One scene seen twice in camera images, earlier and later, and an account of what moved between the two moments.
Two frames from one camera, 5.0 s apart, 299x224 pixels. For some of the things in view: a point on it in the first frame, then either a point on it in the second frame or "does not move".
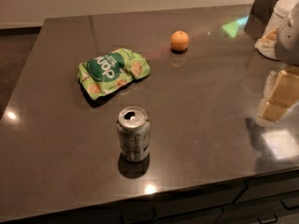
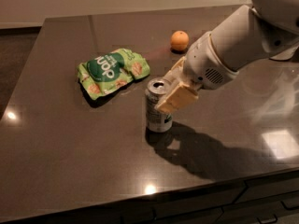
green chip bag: [106, 72] does not move
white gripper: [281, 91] → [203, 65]
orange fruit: [179, 40] does not move
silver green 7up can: [134, 128] → [156, 120]
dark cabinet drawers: [268, 200] does not move
